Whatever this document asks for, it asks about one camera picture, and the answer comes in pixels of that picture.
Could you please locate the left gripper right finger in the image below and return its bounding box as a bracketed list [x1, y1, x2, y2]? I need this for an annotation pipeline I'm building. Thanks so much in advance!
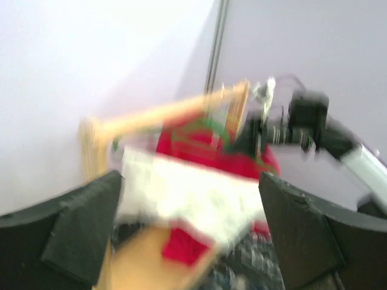
[259, 172, 386, 289]

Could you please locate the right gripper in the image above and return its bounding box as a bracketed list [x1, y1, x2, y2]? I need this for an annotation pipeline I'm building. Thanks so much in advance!
[235, 111, 291, 158]

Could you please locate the red shirt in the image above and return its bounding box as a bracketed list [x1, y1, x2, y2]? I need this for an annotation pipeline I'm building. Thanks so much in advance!
[156, 126, 280, 266]

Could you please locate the navy plaid skirt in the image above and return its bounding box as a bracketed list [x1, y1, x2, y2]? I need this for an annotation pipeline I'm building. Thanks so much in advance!
[200, 233, 285, 289]

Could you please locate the dark green hanger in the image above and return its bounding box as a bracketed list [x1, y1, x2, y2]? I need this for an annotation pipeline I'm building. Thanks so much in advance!
[111, 116, 273, 170]

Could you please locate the white garment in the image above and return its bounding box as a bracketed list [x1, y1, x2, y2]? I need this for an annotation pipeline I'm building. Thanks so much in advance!
[117, 147, 266, 251]

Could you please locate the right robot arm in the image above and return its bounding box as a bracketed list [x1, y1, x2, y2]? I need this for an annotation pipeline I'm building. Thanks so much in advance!
[229, 86, 386, 213]

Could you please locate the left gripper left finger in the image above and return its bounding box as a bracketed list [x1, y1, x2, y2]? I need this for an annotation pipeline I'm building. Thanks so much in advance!
[1, 170, 122, 289]

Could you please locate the wooden clothes rack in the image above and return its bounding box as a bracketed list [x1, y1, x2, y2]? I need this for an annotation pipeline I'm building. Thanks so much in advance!
[78, 80, 250, 289]

